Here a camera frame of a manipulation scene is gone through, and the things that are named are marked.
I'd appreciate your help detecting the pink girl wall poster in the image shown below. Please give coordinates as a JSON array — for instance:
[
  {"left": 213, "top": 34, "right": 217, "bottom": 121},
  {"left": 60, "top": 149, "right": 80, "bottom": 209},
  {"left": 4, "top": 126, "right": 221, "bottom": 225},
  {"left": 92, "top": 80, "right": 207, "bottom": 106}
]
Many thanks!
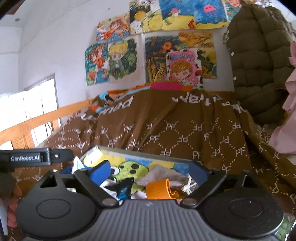
[{"left": 165, "top": 49, "right": 204, "bottom": 90}]

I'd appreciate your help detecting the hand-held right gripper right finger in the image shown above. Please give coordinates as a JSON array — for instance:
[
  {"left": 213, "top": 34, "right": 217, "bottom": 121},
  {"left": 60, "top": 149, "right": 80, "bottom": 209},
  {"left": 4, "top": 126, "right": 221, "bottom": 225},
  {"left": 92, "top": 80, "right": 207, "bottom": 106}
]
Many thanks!
[{"left": 180, "top": 160, "right": 258, "bottom": 208}]

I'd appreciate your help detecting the window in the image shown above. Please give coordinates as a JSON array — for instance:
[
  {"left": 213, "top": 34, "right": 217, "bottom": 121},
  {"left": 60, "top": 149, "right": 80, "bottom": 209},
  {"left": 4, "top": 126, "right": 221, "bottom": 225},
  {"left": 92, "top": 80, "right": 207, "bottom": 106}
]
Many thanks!
[{"left": 0, "top": 73, "right": 59, "bottom": 149}]

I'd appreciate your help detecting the wooden bed rail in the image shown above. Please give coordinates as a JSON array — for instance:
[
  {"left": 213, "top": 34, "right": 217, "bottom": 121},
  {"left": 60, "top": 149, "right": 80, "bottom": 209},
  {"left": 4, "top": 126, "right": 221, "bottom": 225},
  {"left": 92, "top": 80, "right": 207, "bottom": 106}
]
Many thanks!
[{"left": 0, "top": 97, "right": 97, "bottom": 151}]

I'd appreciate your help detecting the orange sock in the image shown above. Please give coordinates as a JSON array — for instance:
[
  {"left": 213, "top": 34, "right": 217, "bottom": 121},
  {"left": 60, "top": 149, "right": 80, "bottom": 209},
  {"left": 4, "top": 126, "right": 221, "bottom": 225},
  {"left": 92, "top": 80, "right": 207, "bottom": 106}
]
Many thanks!
[{"left": 146, "top": 178, "right": 179, "bottom": 200}]

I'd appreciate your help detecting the yellow moon cartoon poster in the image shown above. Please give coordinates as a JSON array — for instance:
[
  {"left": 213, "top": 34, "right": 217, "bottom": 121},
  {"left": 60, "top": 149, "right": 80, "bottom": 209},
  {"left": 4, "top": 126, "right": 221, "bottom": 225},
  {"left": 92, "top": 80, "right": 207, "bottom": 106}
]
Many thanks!
[{"left": 128, "top": 0, "right": 162, "bottom": 32}]

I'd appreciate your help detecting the grey white sock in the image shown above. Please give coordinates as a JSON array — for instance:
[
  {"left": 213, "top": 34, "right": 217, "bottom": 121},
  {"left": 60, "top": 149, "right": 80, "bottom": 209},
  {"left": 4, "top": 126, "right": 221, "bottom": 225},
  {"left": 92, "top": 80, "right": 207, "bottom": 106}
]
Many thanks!
[{"left": 136, "top": 164, "right": 197, "bottom": 193}]

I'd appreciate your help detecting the cartoon face wall poster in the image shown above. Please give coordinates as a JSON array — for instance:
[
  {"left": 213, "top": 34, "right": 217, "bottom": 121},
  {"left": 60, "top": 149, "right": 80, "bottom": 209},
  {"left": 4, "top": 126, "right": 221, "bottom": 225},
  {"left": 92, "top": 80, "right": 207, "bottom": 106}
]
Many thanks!
[{"left": 221, "top": 0, "right": 245, "bottom": 21}]

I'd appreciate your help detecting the brown printed blanket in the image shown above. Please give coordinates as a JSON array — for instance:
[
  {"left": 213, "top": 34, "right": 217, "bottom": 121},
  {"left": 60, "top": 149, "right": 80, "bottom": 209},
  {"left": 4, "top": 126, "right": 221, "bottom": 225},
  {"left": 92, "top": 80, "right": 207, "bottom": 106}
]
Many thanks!
[{"left": 0, "top": 89, "right": 296, "bottom": 216}]

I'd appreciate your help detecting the olive puffer jacket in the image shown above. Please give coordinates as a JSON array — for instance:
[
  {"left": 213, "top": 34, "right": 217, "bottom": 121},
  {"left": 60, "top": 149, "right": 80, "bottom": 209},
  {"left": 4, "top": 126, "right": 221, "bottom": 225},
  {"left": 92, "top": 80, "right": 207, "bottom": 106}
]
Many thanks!
[{"left": 223, "top": 5, "right": 295, "bottom": 123}]

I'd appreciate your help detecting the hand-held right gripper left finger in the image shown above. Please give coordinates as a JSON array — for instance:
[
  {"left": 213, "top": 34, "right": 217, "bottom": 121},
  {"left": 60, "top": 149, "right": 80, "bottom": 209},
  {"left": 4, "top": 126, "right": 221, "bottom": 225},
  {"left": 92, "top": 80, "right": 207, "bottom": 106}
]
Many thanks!
[{"left": 39, "top": 160, "right": 118, "bottom": 207}]

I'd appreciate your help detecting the pink garment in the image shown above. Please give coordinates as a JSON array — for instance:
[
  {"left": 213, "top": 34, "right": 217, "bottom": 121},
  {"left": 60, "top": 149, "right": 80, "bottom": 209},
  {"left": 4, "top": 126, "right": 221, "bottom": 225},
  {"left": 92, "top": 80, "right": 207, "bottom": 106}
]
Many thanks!
[{"left": 269, "top": 40, "right": 296, "bottom": 154}]

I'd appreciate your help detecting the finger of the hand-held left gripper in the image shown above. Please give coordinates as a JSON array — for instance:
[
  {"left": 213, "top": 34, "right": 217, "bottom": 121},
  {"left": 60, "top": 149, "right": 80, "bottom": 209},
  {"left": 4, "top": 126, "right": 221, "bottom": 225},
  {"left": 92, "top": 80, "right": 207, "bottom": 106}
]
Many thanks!
[{"left": 50, "top": 149, "right": 73, "bottom": 163}]

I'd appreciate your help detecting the blond boy wall poster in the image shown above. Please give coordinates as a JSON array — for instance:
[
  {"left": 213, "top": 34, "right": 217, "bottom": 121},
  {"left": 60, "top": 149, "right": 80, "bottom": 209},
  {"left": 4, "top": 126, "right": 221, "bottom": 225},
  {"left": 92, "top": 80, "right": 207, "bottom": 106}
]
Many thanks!
[{"left": 107, "top": 37, "right": 139, "bottom": 84}]

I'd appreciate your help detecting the grey tray with cartoon picture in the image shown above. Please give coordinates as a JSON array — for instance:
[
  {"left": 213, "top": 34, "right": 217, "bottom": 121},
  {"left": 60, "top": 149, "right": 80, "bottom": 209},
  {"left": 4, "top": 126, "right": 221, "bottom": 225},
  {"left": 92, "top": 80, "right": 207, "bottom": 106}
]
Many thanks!
[{"left": 72, "top": 146, "right": 208, "bottom": 202}]

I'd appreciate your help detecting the blue drawing pink creature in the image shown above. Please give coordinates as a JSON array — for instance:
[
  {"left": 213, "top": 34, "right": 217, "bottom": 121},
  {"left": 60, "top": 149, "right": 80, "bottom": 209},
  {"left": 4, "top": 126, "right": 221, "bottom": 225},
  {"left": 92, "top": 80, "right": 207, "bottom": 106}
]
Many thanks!
[{"left": 194, "top": 0, "right": 229, "bottom": 29}]

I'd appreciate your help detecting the blue yellow seabed drawing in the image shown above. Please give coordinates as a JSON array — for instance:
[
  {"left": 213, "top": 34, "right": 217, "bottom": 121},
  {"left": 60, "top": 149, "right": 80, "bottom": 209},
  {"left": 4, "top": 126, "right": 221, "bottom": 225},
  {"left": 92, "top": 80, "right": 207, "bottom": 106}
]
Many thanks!
[{"left": 159, "top": 0, "right": 197, "bottom": 30}]

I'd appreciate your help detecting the orange-haired figures wall poster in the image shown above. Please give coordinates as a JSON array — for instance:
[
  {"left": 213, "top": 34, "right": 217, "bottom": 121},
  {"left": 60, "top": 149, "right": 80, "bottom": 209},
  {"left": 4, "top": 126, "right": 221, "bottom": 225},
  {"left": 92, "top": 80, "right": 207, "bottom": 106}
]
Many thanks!
[{"left": 96, "top": 13, "right": 131, "bottom": 43}]

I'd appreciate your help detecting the orange-haired girl wall poster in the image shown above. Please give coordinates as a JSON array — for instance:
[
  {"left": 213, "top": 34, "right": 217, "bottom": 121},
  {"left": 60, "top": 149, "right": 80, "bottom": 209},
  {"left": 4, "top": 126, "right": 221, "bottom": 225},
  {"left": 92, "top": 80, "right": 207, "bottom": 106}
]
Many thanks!
[{"left": 84, "top": 42, "right": 110, "bottom": 86}]

